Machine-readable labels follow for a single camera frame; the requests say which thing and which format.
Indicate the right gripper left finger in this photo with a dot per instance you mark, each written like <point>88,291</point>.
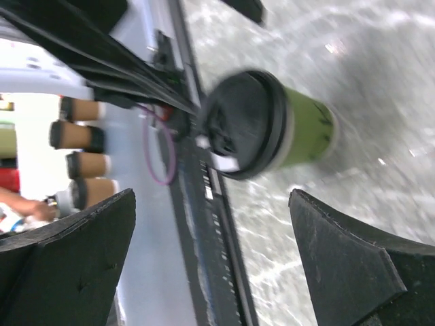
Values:
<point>66,272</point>

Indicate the brown sleeved cup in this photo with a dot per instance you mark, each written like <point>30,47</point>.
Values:
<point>87,192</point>
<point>87,165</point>
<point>77,110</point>
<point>67,135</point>

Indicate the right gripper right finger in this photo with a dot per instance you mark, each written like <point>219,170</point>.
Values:
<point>358,274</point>

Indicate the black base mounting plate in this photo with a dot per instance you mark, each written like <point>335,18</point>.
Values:
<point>217,278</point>

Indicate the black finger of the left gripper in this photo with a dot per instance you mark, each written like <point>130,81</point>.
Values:
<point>252,9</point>

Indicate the person's forearm in background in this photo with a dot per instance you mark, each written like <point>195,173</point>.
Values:
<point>39,210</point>

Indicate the black plastic cup lid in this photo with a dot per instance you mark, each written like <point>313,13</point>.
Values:
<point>247,119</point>

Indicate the green paper coffee cup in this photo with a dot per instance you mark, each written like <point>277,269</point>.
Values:
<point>310,132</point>

